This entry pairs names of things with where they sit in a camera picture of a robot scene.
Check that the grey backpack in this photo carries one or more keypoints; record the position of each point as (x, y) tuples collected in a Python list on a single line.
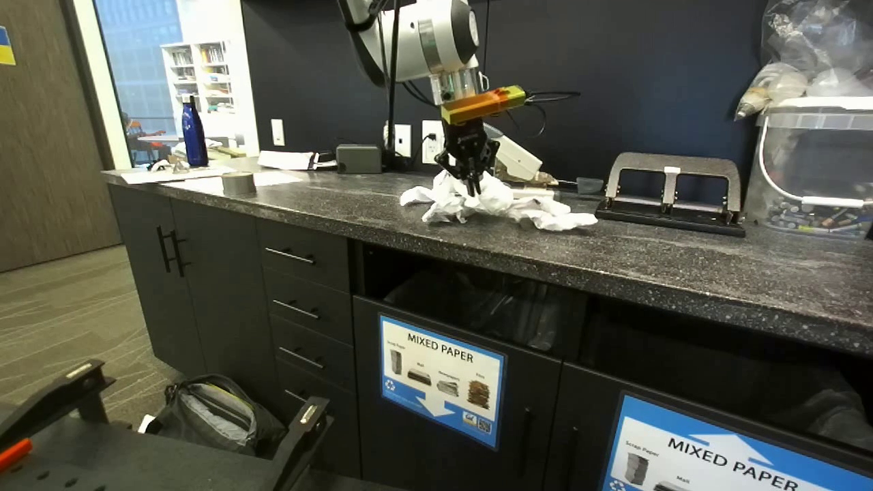
[(214, 414)]

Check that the black drawer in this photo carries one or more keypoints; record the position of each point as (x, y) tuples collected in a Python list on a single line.
[(315, 372), (336, 419), (304, 242), (308, 324)]

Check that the blue mixed paper sign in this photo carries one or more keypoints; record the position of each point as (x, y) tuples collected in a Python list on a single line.
[(441, 377), (727, 455)]

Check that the flat white paper sheet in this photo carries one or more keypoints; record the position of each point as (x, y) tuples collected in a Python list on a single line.
[(138, 177), (206, 177)]

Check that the tape roll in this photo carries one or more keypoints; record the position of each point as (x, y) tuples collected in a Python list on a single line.
[(239, 182)]

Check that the blue water bottle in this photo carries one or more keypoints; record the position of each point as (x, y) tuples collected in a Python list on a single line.
[(195, 139)]

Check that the white shelf unit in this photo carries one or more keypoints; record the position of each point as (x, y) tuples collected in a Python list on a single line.
[(206, 91)]

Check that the white wall switch plate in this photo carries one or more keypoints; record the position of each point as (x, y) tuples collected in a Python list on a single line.
[(276, 132)]

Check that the black power adapter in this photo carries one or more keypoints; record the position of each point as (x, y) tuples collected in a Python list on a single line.
[(358, 159)]

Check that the large white outlet plate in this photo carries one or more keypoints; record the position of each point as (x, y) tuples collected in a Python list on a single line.
[(431, 144)]

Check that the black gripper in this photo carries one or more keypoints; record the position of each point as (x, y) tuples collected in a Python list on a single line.
[(467, 141)]

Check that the small white paper slip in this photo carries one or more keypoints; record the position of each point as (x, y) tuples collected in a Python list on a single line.
[(146, 424)]

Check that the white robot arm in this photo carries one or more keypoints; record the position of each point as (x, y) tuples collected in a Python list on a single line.
[(427, 36)]

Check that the white paper piece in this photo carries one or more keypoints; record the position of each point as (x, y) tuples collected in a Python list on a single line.
[(549, 214)]

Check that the clear plastic bags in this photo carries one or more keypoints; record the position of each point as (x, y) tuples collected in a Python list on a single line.
[(808, 44)]

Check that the clear bin liner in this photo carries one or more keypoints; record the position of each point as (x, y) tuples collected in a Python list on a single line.
[(727, 372), (482, 305)]

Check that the white power strip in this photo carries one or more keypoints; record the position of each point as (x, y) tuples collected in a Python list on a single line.
[(287, 159)]

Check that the small white outlet plate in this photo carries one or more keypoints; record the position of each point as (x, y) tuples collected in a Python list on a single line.
[(404, 141)]

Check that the black cabinet door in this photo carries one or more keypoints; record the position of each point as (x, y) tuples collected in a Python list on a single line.
[(138, 274), (227, 302)]

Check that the black bin door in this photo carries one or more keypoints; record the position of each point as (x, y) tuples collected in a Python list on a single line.
[(527, 400), (581, 426)]

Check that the clear plastic container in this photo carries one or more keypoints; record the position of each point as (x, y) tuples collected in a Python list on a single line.
[(808, 166)]

